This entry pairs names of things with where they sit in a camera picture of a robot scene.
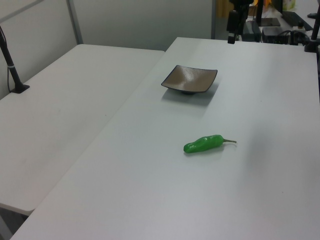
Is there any black electronics box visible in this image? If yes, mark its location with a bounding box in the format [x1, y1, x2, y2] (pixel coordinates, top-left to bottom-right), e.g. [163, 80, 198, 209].
[261, 26, 291, 44]

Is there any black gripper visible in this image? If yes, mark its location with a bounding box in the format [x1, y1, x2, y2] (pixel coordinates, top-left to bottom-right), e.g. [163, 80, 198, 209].
[226, 10, 239, 45]

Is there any black pole with flat base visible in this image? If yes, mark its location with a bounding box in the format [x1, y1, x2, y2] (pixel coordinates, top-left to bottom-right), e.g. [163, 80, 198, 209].
[0, 24, 31, 95]

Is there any bundle of black cables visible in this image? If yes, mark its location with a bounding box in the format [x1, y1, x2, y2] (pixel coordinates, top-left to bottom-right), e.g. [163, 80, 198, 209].
[288, 29, 312, 47]

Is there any green chili pepper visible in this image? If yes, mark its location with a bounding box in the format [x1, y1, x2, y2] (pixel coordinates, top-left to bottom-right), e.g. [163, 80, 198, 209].
[183, 134, 238, 156]

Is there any black monitor stand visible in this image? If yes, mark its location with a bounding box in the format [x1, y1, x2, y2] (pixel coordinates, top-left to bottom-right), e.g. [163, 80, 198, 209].
[254, 0, 281, 28]

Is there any square brown ceramic plate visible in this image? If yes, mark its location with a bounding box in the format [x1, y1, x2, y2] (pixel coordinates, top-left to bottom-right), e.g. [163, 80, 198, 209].
[160, 64, 219, 96]

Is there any dark grey flat box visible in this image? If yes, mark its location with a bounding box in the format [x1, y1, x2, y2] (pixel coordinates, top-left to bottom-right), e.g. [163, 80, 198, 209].
[242, 21, 262, 42]

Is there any black table clamp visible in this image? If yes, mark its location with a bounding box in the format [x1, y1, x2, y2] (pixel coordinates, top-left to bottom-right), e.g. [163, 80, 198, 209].
[303, 0, 320, 54]

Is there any grey partition frame post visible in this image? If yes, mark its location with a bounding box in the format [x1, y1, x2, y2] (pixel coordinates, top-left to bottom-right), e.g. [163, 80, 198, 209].
[65, 0, 84, 46]

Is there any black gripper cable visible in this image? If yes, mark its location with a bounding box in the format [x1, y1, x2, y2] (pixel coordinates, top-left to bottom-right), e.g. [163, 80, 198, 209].
[237, 4, 249, 36]

